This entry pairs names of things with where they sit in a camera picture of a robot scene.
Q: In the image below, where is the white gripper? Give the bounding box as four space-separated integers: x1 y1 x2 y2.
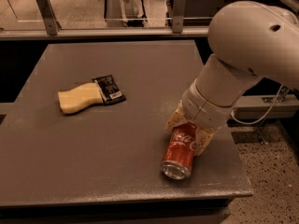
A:
164 83 233 156

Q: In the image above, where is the red coke can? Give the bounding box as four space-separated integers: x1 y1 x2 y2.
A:
161 122 196 180

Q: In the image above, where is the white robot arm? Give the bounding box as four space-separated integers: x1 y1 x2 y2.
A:
165 1 299 155

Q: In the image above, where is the black rxbar chocolate wrapper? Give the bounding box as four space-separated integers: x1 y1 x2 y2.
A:
93 75 126 105

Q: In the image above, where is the yellow sponge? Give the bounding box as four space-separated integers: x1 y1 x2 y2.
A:
58 83 103 115

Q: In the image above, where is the white cable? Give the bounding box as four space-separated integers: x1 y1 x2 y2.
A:
230 84 286 126

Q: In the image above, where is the horizontal metal rail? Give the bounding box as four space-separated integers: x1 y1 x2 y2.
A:
0 26 208 41

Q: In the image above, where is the right metal railing bracket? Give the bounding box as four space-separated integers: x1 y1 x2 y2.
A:
172 0 186 34

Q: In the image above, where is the metal railing bracket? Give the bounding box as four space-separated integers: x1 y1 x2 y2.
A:
36 0 60 35
172 0 186 34

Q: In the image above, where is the left metal railing bracket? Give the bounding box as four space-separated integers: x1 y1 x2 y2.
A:
36 0 60 35

